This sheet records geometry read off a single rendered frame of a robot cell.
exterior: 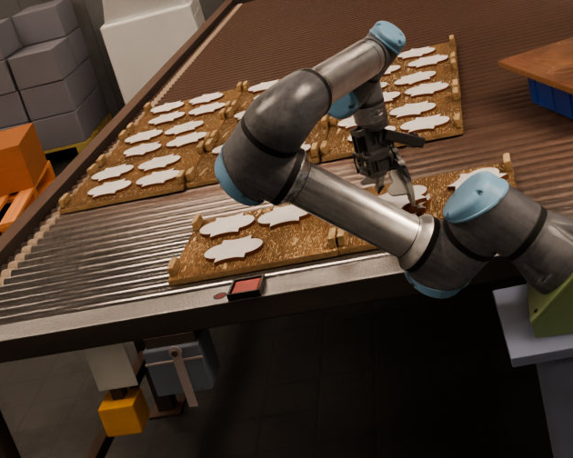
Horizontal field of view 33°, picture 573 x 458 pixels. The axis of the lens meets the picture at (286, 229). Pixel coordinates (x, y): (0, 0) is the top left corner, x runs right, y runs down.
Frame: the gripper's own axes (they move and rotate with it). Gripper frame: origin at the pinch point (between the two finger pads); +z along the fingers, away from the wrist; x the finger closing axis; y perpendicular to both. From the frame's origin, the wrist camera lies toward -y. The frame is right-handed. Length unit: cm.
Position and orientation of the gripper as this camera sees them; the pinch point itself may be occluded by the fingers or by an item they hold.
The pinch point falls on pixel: (398, 199)
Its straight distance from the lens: 228.9
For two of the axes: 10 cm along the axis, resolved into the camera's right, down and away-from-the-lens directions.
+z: 2.5, 8.9, 3.7
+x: 4.5, 2.3, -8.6
